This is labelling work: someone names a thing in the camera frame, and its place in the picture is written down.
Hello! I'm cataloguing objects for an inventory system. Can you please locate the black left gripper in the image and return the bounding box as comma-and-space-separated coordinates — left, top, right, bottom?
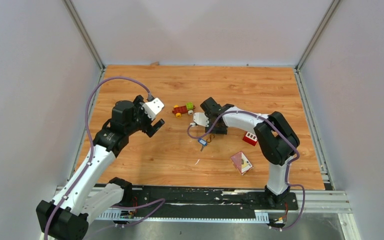
125, 95, 165, 137

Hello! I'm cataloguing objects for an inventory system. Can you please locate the gold S-shaped carabiner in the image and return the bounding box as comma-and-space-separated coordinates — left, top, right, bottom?
206, 134, 216, 144

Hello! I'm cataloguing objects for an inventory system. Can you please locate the silver key with blue tag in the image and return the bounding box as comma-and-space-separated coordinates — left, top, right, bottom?
197, 138, 208, 152

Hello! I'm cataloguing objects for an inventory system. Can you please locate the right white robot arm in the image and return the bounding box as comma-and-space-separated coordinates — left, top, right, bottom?
193, 97, 300, 209

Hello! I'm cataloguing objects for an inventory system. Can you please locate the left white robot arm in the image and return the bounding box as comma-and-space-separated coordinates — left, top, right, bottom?
36, 95, 165, 240

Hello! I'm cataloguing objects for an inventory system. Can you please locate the toy brick car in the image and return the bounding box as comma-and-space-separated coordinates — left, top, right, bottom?
172, 102, 196, 118

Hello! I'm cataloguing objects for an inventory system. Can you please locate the red toy window brick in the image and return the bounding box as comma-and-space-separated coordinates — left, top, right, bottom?
242, 131, 258, 146

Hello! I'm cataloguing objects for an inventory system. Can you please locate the red patterned card box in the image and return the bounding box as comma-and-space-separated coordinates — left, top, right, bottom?
230, 151, 254, 175

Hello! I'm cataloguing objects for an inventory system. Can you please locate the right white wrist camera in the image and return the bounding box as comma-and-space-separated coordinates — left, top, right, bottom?
189, 112, 210, 127

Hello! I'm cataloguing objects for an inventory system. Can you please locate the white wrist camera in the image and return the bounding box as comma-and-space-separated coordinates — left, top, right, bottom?
142, 97, 165, 120
189, 112, 210, 127

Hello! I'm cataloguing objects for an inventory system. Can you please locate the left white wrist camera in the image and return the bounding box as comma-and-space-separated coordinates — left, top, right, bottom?
142, 97, 165, 120

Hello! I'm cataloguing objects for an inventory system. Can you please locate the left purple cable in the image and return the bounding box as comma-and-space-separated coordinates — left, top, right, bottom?
43, 76, 166, 240

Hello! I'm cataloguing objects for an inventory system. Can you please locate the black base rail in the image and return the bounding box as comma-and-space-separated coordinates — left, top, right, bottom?
116, 186, 299, 220

